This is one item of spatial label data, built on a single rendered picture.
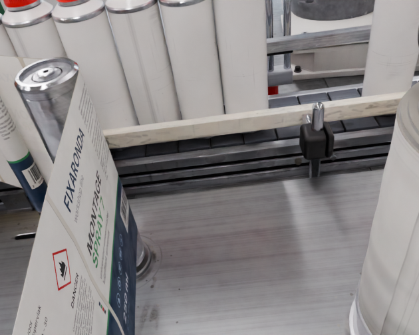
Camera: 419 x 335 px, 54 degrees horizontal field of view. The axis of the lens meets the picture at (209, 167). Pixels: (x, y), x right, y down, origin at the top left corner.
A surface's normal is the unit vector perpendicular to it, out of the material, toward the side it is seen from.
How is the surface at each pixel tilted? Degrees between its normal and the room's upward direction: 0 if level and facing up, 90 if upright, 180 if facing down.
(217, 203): 0
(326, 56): 90
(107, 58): 90
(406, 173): 91
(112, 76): 90
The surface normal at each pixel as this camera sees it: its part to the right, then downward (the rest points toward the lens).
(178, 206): -0.12, -0.74
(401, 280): -0.85, 0.41
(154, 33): 0.69, 0.41
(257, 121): 0.04, 0.65
